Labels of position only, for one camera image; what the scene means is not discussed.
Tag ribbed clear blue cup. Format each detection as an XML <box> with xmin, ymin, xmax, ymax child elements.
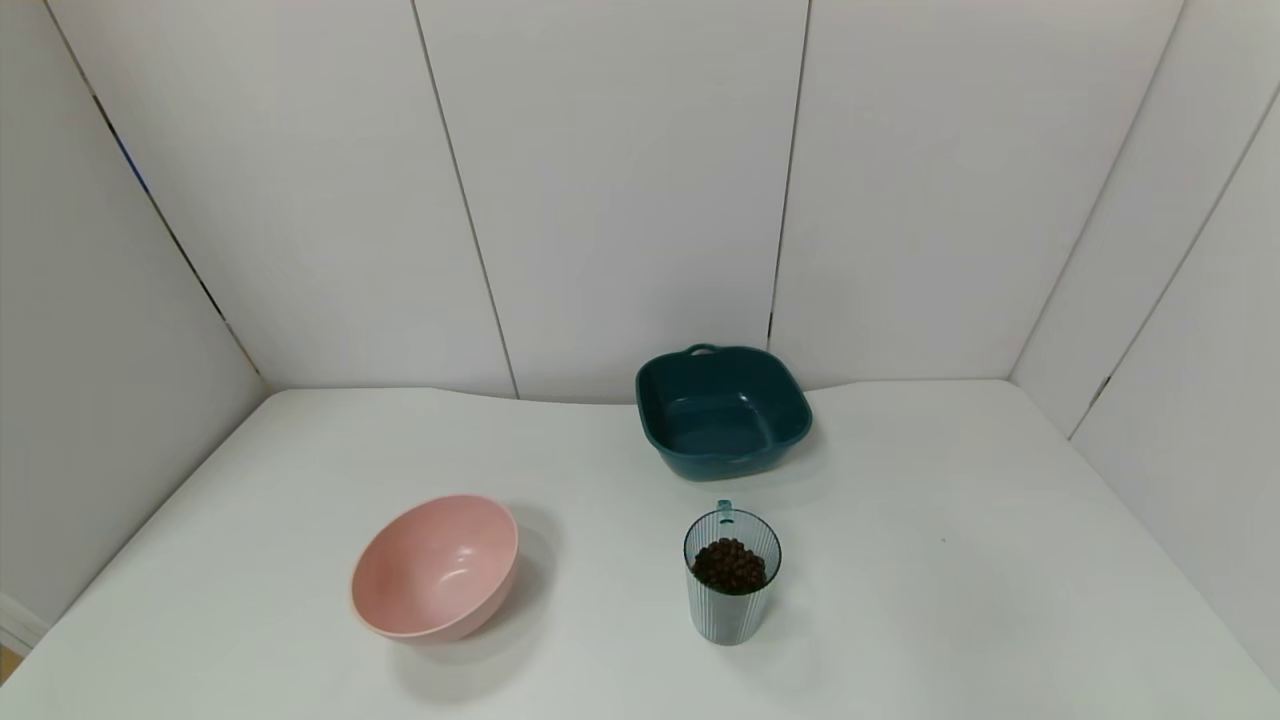
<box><xmin>683</xmin><ymin>500</ymin><xmax>783</xmax><ymax>646</ymax></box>

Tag teal square bowl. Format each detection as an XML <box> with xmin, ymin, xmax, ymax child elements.
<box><xmin>635</xmin><ymin>343</ymin><xmax>814</xmax><ymax>482</ymax></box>

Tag brown solid pieces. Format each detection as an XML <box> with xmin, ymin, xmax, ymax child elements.
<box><xmin>692</xmin><ymin>537</ymin><xmax>769</xmax><ymax>596</ymax></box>

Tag pink round bowl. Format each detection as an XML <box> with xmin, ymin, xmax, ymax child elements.
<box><xmin>350</xmin><ymin>494</ymin><xmax>520</xmax><ymax>643</ymax></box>

